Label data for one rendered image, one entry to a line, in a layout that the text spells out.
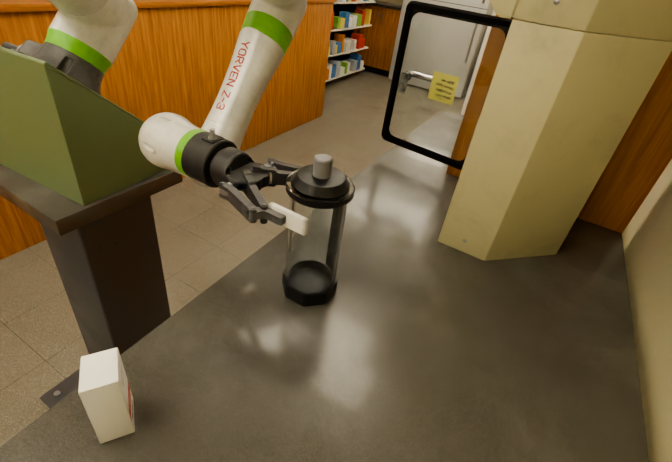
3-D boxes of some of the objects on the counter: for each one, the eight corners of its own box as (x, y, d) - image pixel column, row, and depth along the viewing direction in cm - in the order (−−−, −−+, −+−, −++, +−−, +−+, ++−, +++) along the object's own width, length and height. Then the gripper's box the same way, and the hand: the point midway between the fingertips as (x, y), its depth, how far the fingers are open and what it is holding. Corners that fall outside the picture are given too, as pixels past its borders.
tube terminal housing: (560, 220, 104) (769, -166, 62) (551, 289, 80) (883, -269, 38) (470, 188, 114) (599, -167, 71) (437, 241, 89) (602, -250, 47)
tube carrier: (348, 278, 74) (366, 181, 62) (318, 313, 65) (332, 210, 54) (302, 255, 78) (311, 160, 66) (268, 286, 69) (271, 183, 58)
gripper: (168, 168, 59) (284, 225, 51) (265, 129, 77) (362, 167, 69) (173, 208, 64) (281, 266, 55) (264, 163, 81) (356, 202, 73)
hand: (316, 207), depth 63 cm, fingers open, 11 cm apart
